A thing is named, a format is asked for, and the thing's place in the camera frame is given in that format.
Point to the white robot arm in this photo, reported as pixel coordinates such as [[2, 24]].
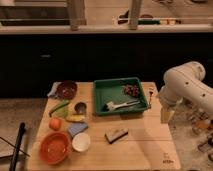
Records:
[[185, 82]]

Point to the small white bowl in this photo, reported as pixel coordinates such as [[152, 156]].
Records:
[[81, 142]]

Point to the orange-red plastic bowl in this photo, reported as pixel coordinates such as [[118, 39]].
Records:
[[54, 147]]

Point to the green plastic tray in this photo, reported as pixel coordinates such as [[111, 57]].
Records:
[[113, 90]]

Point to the dark red berry cluster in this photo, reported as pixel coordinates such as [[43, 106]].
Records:
[[131, 90]]

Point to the yellow toy corn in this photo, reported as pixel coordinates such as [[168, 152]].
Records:
[[75, 118]]

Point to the green toy pepper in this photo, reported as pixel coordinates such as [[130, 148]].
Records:
[[58, 106]]

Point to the grey cloth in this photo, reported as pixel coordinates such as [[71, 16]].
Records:
[[52, 93]]

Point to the wooden board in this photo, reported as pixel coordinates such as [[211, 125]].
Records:
[[147, 146]]

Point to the orange toy fruit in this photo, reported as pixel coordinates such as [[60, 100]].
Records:
[[55, 124]]

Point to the black tripod leg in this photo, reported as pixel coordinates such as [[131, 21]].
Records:
[[16, 150]]

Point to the white handled brush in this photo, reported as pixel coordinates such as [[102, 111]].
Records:
[[111, 106]]

